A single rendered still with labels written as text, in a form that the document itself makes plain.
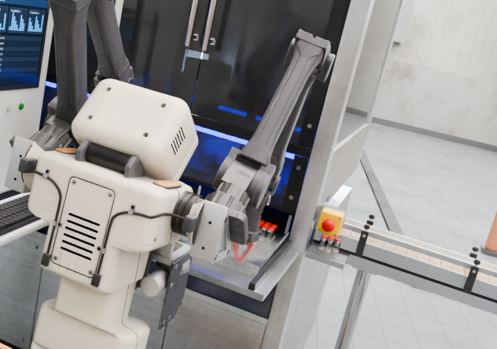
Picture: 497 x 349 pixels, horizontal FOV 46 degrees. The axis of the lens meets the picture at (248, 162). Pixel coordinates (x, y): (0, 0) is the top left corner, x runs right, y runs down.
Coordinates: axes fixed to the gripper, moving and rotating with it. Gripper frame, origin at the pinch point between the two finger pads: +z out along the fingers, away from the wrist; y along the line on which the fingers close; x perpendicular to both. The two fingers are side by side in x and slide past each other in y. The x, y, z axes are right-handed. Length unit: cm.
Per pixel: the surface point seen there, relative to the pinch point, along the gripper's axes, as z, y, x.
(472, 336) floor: 56, 225, -103
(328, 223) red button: -13.4, 26.2, -18.8
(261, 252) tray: 0.2, 18.6, -2.1
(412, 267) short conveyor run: -6, 41, -47
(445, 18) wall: -315, 1043, -35
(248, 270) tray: 2.0, 0.8, -3.3
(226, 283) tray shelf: 5.3, -7.1, 0.0
